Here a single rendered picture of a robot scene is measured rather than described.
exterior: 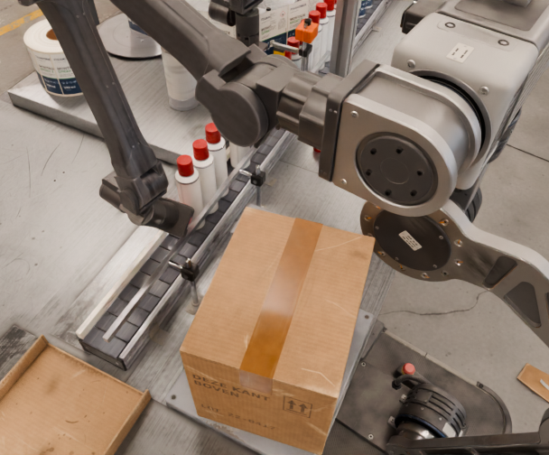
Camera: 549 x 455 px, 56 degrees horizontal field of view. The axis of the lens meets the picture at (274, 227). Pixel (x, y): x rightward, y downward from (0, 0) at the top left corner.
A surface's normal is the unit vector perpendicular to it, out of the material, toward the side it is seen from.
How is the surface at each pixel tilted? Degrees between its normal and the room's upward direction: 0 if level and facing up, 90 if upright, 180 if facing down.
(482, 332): 0
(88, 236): 0
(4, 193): 0
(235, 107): 86
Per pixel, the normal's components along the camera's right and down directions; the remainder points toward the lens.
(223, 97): -0.57, 0.59
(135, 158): 0.79, 0.19
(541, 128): 0.01, -0.64
